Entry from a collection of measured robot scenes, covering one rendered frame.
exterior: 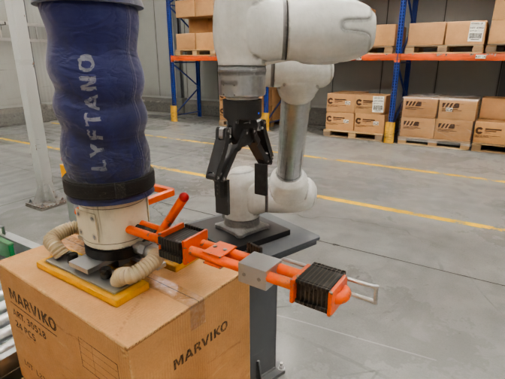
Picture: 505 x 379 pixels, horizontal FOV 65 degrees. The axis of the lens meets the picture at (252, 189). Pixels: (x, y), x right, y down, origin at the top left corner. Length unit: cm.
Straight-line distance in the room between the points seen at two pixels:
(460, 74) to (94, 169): 851
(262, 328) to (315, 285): 124
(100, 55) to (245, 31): 37
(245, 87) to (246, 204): 98
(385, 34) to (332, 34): 730
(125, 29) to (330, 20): 47
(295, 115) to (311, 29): 68
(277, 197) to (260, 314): 58
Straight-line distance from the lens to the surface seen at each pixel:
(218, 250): 88
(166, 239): 92
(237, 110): 74
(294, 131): 142
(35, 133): 463
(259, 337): 198
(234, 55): 73
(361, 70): 947
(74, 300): 106
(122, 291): 102
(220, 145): 72
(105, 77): 95
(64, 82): 98
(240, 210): 166
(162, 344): 94
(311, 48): 73
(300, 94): 131
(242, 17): 72
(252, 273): 81
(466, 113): 777
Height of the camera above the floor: 148
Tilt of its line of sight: 18 degrees down
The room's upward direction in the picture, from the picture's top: straight up
